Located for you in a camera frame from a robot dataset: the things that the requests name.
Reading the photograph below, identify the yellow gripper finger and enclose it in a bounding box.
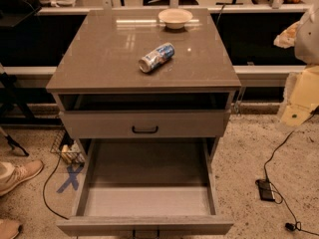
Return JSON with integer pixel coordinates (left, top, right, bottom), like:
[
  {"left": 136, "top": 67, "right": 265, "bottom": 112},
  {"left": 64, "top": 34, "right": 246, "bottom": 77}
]
[{"left": 278, "top": 65, "right": 319, "bottom": 127}]

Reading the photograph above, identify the blue silver redbull can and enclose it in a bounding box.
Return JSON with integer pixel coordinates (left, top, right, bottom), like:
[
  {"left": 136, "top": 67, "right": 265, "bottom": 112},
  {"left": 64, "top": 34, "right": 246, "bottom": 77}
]
[{"left": 139, "top": 43, "right": 174, "bottom": 73}]

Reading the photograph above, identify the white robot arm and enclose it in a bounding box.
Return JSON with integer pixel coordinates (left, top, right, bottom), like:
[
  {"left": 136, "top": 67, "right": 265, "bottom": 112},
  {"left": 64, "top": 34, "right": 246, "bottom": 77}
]
[{"left": 273, "top": 3, "right": 319, "bottom": 126}]

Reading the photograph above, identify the grey drawer cabinet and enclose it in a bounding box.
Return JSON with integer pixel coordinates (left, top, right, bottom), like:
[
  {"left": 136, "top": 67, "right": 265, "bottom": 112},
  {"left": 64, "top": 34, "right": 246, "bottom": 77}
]
[{"left": 46, "top": 7, "right": 242, "bottom": 161}]

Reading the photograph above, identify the open grey bottom drawer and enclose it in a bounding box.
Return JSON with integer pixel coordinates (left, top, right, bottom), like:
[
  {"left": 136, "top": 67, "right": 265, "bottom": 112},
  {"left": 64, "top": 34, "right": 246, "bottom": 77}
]
[{"left": 57, "top": 138, "right": 233, "bottom": 239}]

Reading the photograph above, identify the black power adapter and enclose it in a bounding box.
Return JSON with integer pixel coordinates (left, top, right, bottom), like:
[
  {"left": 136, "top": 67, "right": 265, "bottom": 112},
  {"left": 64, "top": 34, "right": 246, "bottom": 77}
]
[{"left": 255, "top": 179, "right": 275, "bottom": 202}]

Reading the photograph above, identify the white ceramic bowl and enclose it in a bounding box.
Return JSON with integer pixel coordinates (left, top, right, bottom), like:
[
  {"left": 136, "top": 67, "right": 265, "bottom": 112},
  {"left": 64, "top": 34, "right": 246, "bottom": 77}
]
[{"left": 159, "top": 8, "right": 192, "bottom": 29}]

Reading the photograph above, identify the blue tape cross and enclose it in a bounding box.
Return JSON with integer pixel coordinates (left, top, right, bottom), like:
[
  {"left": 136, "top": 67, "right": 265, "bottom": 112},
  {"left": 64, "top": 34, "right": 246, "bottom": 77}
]
[{"left": 57, "top": 165, "right": 84, "bottom": 193}]

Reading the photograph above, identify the black tripod leg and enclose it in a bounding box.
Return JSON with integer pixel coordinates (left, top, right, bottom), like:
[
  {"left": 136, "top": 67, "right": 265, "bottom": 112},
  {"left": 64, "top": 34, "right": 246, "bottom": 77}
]
[{"left": 0, "top": 126, "right": 29, "bottom": 156}]

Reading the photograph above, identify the black chair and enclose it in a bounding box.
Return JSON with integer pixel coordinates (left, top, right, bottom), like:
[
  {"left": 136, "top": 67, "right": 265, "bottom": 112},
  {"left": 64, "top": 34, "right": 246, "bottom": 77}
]
[{"left": 0, "top": 0, "right": 41, "bottom": 29}]

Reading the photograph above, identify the tan sneaker upper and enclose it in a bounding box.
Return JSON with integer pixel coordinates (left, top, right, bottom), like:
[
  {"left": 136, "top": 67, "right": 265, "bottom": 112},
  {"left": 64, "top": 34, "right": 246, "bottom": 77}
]
[{"left": 0, "top": 160, "right": 44, "bottom": 196}]

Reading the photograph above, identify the tan sneaker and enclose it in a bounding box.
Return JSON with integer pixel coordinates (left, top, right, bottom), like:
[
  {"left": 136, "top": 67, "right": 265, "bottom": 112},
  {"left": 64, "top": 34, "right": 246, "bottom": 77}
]
[
  {"left": 0, "top": 160, "right": 44, "bottom": 196},
  {"left": 0, "top": 219, "right": 22, "bottom": 239}
]

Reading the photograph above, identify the tan sneaker lower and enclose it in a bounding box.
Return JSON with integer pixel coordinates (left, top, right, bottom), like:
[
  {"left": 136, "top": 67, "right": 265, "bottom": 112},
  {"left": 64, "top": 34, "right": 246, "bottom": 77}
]
[{"left": 0, "top": 219, "right": 22, "bottom": 239}]

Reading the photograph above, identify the black cable right floor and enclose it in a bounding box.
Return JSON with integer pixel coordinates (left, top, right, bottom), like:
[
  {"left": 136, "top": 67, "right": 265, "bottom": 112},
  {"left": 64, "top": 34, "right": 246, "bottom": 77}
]
[{"left": 263, "top": 112, "right": 319, "bottom": 236}]

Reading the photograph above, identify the black cable floor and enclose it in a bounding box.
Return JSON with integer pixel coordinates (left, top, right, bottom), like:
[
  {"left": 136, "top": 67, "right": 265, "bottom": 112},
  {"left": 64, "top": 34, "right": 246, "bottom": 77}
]
[
  {"left": 263, "top": 112, "right": 319, "bottom": 236},
  {"left": 42, "top": 152, "right": 70, "bottom": 221}
]

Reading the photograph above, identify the wire basket with items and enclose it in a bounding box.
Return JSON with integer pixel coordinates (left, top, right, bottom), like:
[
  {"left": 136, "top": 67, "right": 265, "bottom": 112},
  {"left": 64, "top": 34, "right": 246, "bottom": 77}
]
[{"left": 50, "top": 129, "right": 86, "bottom": 164}]

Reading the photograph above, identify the black cable left floor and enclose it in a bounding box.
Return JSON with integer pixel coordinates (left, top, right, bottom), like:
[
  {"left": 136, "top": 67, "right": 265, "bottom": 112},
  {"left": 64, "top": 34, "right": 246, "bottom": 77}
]
[{"left": 42, "top": 152, "right": 70, "bottom": 221}]

